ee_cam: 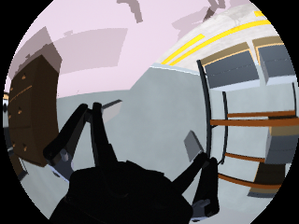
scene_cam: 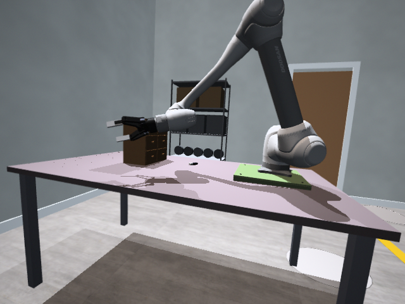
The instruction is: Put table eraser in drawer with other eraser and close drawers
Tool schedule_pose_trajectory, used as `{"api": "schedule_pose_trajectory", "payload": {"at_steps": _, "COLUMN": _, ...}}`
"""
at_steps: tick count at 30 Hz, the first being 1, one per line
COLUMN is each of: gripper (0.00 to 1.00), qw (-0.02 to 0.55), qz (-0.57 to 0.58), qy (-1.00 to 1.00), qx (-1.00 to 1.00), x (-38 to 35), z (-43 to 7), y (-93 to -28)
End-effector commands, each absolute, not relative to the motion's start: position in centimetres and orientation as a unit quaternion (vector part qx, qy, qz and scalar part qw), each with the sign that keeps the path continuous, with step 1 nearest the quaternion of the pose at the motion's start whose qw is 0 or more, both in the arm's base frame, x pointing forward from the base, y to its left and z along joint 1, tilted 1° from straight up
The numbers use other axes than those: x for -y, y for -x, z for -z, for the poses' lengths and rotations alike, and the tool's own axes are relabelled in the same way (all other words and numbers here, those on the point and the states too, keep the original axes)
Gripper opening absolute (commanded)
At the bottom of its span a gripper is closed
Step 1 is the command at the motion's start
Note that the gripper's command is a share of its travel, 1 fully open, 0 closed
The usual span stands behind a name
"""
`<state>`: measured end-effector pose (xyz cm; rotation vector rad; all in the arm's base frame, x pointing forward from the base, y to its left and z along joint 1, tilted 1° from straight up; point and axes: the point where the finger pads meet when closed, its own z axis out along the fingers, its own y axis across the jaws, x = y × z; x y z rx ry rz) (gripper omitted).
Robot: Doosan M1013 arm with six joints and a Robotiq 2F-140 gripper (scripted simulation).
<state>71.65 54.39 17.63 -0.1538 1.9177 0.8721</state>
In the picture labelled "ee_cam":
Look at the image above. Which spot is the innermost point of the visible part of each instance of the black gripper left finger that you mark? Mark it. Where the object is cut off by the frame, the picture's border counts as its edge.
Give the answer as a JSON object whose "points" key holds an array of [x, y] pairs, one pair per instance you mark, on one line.
{"points": [[59, 153]]}

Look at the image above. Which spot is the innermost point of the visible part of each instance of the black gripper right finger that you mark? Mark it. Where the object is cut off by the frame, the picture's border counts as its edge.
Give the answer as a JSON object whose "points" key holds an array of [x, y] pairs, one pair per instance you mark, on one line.
{"points": [[205, 202]]}

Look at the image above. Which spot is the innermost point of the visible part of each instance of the dark brown chest of drawers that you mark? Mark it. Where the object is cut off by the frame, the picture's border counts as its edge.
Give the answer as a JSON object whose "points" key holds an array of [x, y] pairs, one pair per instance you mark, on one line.
{"points": [[43, 109]]}

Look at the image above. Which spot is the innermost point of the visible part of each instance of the dark brown drawer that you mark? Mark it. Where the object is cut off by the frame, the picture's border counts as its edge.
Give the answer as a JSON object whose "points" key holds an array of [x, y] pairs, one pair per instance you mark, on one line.
{"points": [[11, 115], [23, 110], [13, 87], [28, 149], [26, 77], [15, 144]]}

